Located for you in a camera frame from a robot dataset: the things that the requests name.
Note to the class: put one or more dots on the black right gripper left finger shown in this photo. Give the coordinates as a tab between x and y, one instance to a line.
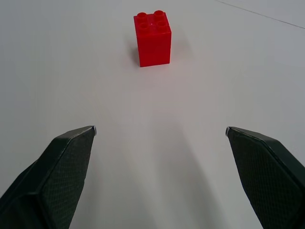
54	181

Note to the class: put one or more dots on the red toy building brick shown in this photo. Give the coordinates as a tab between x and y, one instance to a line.
153	40

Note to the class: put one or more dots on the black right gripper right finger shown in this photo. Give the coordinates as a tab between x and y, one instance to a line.
264	181

